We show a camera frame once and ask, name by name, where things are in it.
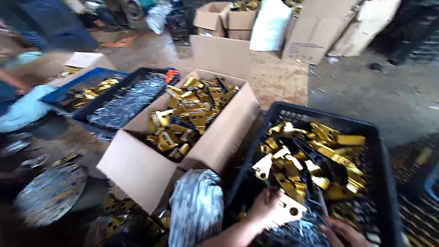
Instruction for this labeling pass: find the cream cardboard box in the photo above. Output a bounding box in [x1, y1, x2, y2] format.
[327, 0, 402, 57]

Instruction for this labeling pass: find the person's right hand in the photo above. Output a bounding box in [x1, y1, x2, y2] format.
[318, 216, 377, 247]

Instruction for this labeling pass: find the person's left forearm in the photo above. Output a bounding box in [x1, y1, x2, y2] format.
[196, 215, 264, 247]

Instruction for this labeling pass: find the white woven sack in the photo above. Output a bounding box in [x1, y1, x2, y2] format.
[250, 0, 293, 52]

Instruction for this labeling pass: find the blue plastic crate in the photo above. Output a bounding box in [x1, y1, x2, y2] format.
[15, 0, 98, 53]

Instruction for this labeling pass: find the person's left hand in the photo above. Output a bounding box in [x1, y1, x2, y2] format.
[246, 186, 285, 231]

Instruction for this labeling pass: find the white plastic bag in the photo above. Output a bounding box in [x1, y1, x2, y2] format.
[146, 3, 173, 35]

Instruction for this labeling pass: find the black plastic crate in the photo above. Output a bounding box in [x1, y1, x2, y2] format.
[225, 102, 404, 247]

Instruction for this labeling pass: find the gold metal bracket with hole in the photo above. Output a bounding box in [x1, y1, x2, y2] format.
[266, 189, 308, 230]

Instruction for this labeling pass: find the pile of gold parts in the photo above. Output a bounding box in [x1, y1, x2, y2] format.
[231, 0, 262, 11]

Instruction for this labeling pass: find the pile of silver metal pins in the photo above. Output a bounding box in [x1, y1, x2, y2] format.
[88, 74, 166, 129]
[255, 209, 331, 247]

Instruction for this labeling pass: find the dark crate with gold parts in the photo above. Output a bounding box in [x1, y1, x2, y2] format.
[389, 134, 439, 247]

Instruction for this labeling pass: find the small brown cardboard box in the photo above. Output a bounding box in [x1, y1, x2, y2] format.
[193, 2, 233, 38]

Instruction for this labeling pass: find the blue plastic tray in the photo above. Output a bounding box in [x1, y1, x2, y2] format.
[41, 67, 129, 112]

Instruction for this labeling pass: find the grey striped plastic bundle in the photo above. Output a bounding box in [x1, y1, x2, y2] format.
[168, 169, 224, 247]

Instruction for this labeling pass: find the cardboard box with white flap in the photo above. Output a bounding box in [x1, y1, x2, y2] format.
[46, 51, 114, 88]

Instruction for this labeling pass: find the black plastic tray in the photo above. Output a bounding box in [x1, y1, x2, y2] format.
[72, 67, 181, 138]

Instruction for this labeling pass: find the cardboard box with purple print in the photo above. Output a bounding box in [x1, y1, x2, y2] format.
[281, 0, 358, 66]

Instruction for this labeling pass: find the translucent plastic bag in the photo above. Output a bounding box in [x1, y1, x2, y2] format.
[0, 85, 57, 133]

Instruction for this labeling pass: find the black sack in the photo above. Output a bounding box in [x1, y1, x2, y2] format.
[372, 0, 439, 66]

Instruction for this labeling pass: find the flat cardboard sheet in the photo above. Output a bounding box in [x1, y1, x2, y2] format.
[248, 50, 309, 110]

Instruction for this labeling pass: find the open brown cardboard box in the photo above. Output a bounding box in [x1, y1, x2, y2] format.
[97, 34, 261, 216]

